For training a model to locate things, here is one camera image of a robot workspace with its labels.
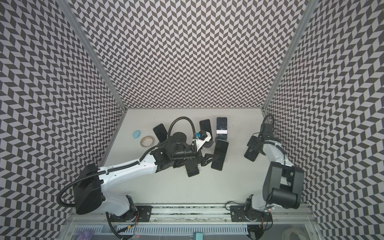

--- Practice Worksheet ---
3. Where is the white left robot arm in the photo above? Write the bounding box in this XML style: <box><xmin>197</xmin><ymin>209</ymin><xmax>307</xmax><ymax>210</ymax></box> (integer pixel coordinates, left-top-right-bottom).
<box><xmin>56</xmin><ymin>117</ymin><xmax>219</xmax><ymax>222</ymax></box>

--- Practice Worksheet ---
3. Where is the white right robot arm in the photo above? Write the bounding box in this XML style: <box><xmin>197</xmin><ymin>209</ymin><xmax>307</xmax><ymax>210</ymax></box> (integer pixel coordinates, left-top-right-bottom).
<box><xmin>244</xmin><ymin>114</ymin><xmax>305</xmax><ymax>222</ymax></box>

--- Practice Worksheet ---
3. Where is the purple phone on stand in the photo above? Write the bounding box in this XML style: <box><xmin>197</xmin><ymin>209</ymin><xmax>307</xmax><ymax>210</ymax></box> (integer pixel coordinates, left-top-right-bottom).
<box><xmin>199</xmin><ymin>119</ymin><xmax>212</xmax><ymax>142</ymax></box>

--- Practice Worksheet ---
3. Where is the phone back right on stand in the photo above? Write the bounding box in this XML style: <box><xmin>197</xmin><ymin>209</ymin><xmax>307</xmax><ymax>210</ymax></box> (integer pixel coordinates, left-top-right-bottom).
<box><xmin>216</xmin><ymin>117</ymin><xmax>228</xmax><ymax>141</ymax></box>

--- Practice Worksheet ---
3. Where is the clear packing tape roll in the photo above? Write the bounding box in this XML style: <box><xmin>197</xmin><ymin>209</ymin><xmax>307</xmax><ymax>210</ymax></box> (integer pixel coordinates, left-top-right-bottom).
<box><xmin>140</xmin><ymin>136</ymin><xmax>155</xmax><ymax>148</ymax></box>

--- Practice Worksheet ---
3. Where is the light blue earbuds case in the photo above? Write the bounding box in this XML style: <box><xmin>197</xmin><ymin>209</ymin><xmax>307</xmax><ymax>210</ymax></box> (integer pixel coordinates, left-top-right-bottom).
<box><xmin>132</xmin><ymin>130</ymin><xmax>141</xmax><ymax>139</ymax></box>

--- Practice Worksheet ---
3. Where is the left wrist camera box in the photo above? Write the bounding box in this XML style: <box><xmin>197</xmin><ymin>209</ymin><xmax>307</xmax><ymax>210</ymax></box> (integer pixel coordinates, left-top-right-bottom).
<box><xmin>194</xmin><ymin>130</ymin><xmax>214</xmax><ymax>152</ymax></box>

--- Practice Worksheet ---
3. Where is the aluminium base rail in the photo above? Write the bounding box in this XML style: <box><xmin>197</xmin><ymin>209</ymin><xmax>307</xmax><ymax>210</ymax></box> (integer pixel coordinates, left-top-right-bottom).
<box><xmin>65</xmin><ymin>203</ymin><xmax>316</xmax><ymax>239</ymax></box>

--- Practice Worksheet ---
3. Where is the aluminium corner post right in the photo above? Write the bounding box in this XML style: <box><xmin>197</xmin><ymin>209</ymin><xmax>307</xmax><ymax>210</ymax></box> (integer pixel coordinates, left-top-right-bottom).
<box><xmin>262</xmin><ymin>0</ymin><xmax>319</xmax><ymax>116</ymax></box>

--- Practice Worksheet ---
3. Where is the aluminium corner post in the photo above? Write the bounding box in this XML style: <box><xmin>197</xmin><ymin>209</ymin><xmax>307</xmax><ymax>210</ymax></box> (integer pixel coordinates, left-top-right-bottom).
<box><xmin>56</xmin><ymin>0</ymin><xmax>127</xmax><ymax>112</ymax></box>
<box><xmin>262</xmin><ymin>0</ymin><xmax>319</xmax><ymax>116</ymax></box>

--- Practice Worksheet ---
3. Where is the aluminium corner post left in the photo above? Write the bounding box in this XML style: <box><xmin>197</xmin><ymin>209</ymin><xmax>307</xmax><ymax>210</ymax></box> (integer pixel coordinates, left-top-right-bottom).
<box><xmin>56</xmin><ymin>0</ymin><xmax>127</xmax><ymax>112</ymax></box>

